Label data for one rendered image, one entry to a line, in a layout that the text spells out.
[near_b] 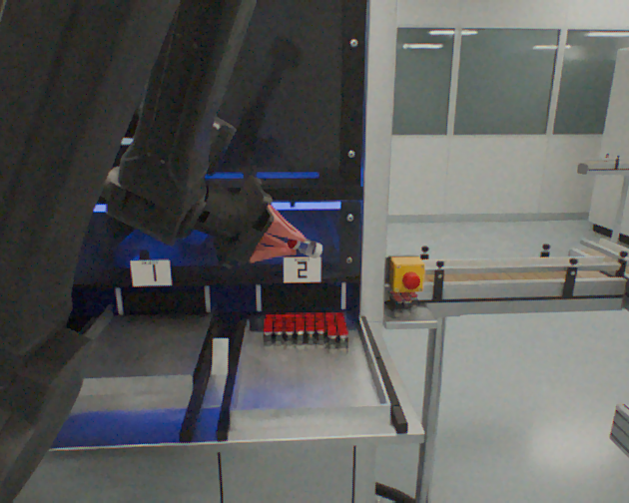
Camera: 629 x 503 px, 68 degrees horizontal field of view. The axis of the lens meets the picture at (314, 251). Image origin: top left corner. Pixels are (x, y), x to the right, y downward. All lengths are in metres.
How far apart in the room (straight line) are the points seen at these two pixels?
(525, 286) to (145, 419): 0.98
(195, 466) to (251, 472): 0.15
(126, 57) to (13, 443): 0.17
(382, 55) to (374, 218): 0.34
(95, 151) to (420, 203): 5.81
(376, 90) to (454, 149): 4.99
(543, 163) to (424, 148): 1.50
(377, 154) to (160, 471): 0.97
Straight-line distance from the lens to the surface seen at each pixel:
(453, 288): 1.29
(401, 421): 0.81
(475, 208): 6.22
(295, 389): 0.90
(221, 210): 0.54
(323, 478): 1.40
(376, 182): 1.05
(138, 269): 1.12
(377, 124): 1.04
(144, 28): 0.19
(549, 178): 6.56
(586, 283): 1.46
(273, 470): 1.37
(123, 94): 0.20
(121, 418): 0.89
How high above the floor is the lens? 1.38
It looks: 17 degrees down
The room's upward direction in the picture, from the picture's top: straight up
